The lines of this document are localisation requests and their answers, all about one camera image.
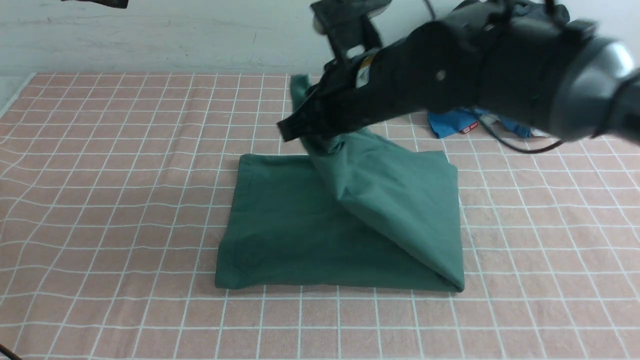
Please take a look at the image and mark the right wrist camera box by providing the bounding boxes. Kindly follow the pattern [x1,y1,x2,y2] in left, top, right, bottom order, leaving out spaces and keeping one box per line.
[310,0,391,66]

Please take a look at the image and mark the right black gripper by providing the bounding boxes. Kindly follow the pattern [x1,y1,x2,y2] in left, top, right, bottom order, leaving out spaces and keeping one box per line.
[276,47,416,143]

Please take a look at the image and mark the blue garment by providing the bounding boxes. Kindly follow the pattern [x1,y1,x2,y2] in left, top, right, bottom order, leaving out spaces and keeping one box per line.
[427,108,535,139]

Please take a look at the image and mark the pink grid tablecloth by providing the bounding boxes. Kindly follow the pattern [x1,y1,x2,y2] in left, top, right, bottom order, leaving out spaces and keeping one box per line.
[0,73,640,360]

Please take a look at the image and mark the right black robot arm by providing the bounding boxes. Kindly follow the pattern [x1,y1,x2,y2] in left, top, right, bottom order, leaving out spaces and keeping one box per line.
[278,0,640,144]

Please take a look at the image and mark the green long-sleeve top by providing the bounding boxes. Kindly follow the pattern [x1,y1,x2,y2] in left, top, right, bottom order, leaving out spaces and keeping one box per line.
[215,74,466,293]

